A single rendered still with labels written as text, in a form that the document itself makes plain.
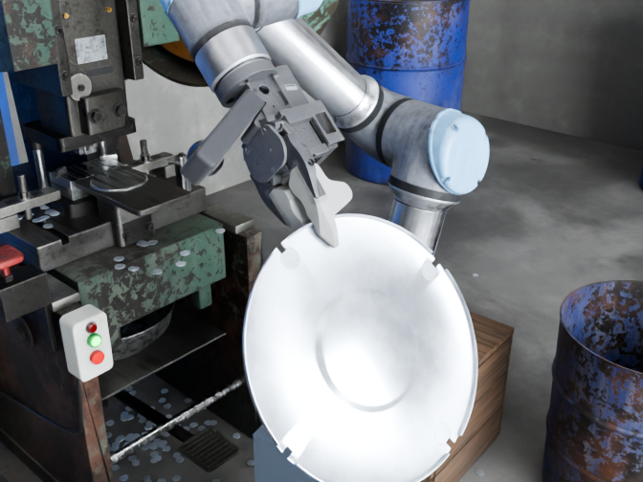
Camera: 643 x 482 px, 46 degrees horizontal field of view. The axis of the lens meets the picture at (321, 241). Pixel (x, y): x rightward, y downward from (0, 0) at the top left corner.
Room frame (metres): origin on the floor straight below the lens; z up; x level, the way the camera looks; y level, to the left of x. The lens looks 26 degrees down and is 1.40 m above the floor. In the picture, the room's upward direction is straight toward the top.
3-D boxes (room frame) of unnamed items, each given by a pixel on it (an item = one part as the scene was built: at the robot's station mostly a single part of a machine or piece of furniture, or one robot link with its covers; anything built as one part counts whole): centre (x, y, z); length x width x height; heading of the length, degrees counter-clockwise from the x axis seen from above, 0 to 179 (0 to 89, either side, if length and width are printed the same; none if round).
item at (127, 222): (1.53, 0.41, 0.72); 0.25 x 0.14 x 0.14; 48
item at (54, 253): (1.65, 0.54, 0.68); 0.45 x 0.30 x 0.06; 138
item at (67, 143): (1.65, 0.55, 0.86); 0.20 x 0.16 x 0.05; 138
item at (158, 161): (1.77, 0.43, 0.76); 0.17 x 0.06 x 0.10; 138
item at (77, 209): (1.65, 0.55, 0.72); 0.20 x 0.16 x 0.03; 138
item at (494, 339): (1.62, -0.22, 0.18); 0.40 x 0.38 x 0.35; 51
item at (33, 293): (1.26, 0.58, 0.62); 0.10 x 0.06 x 0.20; 138
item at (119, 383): (1.66, 0.55, 0.31); 0.43 x 0.42 x 0.01; 138
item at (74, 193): (1.65, 0.54, 0.76); 0.15 x 0.09 x 0.05; 138
